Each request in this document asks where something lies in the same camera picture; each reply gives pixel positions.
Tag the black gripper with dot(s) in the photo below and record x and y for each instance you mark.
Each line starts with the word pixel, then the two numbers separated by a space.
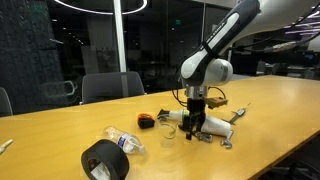
pixel 195 107

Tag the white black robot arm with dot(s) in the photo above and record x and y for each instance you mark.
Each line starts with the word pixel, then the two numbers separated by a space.
pixel 205 67

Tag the clear drinking glass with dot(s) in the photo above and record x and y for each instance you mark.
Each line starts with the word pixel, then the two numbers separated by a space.
pixel 167 132

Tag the silver adjustable wrench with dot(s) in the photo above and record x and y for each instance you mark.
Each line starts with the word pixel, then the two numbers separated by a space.
pixel 227 141

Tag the silver vernier caliper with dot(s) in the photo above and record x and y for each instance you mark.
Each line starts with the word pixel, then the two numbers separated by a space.
pixel 239 113

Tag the black orange tape measure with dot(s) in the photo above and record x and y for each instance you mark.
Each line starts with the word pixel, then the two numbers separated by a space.
pixel 145 121

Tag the clear plastic water bottle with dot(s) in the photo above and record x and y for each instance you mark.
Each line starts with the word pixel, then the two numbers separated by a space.
pixel 129 143

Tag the black tape roll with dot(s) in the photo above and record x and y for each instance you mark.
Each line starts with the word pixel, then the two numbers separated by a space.
pixel 105 160

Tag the grey office chair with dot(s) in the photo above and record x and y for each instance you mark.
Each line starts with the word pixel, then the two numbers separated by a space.
pixel 109 86

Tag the grey chair at left edge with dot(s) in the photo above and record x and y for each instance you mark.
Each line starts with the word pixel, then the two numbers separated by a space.
pixel 5 104

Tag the white object at left edge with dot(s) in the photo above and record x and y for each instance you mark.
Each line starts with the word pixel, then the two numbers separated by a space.
pixel 5 145

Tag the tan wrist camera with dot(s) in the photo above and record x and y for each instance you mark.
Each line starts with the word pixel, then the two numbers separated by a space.
pixel 215 102

